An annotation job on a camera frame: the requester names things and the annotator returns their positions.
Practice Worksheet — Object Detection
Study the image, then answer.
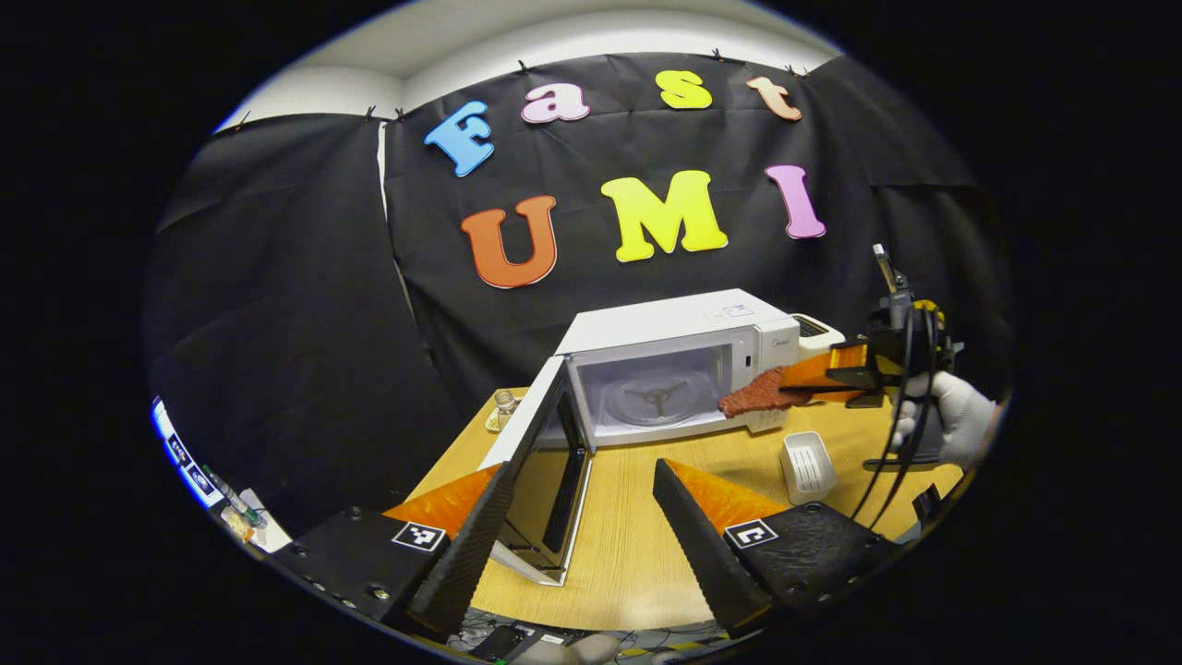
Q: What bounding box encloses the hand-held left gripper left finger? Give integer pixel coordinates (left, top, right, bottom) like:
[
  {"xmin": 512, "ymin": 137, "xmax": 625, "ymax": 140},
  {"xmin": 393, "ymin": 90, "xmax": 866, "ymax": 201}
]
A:
[{"xmin": 268, "ymin": 462, "xmax": 516, "ymax": 638}]

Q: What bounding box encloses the reddish brown meat piece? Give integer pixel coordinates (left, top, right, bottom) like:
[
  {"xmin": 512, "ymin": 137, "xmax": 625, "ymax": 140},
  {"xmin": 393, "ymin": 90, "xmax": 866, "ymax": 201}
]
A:
[{"xmin": 718, "ymin": 367, "xmax": 814, "ymax": 419}]

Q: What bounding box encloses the cream white toaster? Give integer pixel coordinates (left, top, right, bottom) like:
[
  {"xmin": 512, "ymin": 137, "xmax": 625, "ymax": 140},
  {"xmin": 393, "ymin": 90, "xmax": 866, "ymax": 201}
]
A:
[{"xmin": 792, "ymin": 314, "xmax": 846, "ymax": 361}]

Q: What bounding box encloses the white microwave oven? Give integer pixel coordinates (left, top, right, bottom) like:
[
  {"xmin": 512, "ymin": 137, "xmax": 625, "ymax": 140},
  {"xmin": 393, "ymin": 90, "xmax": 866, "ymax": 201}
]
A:
[{"xmin": 478, "ymin": 289, "xmax": 802, "ymax": 587}]

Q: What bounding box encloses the lit computer screen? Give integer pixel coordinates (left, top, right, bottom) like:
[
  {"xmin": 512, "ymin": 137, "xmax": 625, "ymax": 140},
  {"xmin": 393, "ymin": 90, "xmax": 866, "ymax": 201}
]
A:
[{"xmin": 151, "ymin": 395, "xmax": 227, "ymax": 509}]

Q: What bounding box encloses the black backdrop cloth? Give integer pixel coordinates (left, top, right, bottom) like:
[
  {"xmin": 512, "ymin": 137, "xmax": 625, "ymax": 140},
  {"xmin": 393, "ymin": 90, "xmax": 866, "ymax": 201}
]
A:
[{"xmin": 143, "ymin": 53, "xmax": 1012, "ymax": 537}]

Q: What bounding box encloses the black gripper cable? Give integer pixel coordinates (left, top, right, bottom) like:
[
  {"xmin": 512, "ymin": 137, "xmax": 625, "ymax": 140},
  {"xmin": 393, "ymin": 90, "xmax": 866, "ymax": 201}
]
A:
[{"xmin": 850, "ymin": 300, "xmax": 943, "ymax": 532}]

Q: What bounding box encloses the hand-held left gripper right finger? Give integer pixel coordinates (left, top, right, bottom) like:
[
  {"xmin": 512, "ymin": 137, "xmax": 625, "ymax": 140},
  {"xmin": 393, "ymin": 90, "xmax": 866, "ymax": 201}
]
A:
[{"xmin": 652, "ymin": 457, "xmax": 901, "ymax": 638}]

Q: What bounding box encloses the white plastic tray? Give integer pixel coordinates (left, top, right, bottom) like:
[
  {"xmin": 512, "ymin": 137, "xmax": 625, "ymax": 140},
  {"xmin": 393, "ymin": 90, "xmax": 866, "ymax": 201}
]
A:
[{"xmin": 780, "ymin": 431, "xmax": 838, "ymax": 505}]

